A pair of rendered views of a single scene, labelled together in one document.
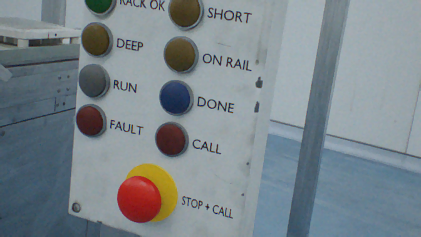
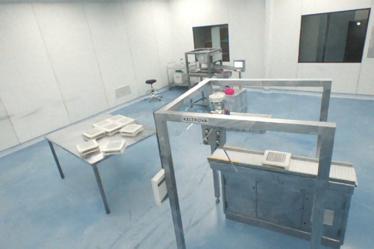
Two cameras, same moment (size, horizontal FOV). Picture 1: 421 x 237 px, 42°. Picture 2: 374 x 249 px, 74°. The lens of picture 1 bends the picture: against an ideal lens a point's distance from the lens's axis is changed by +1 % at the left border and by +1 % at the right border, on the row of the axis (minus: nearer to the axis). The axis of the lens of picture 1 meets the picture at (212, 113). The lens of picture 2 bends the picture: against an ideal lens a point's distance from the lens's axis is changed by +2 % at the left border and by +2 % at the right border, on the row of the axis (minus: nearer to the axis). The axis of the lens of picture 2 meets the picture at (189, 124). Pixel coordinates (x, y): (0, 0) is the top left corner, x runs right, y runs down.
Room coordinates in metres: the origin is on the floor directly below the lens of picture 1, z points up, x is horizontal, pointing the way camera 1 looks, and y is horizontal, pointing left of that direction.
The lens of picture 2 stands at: (1.02, -1.61, 2.24)
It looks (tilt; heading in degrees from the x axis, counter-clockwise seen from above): 23 degrees down; 99
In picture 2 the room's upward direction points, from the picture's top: 7 degrees counter-clockwise
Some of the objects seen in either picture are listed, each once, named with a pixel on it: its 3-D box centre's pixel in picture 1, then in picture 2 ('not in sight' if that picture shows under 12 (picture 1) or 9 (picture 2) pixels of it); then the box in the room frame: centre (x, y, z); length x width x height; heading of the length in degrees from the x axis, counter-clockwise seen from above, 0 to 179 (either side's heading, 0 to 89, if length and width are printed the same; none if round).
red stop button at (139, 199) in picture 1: (146, 194); not in sight; (0.44, 0.05, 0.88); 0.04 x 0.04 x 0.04; 70
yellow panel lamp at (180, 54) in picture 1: (180, 54); not in sight; (0.43, 0.03, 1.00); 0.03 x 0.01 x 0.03; 70
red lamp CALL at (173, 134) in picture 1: (170, 140); not in sight; (0.43, 0.03, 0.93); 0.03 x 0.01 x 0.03; 70
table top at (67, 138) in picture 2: not in sight; (101, 133); (-0.84, 1.60, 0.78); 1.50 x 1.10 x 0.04; 145
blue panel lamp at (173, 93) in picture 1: (175, 98); not in sight; (0.43, 0.03, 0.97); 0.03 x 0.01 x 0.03; 70
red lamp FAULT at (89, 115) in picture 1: (89, 120); not in sight; (0.46, 0.11, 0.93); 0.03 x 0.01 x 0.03; 70
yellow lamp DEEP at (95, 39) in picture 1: (95, 39); not in sight; (0.46, 0.11, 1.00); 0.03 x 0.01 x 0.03; 70
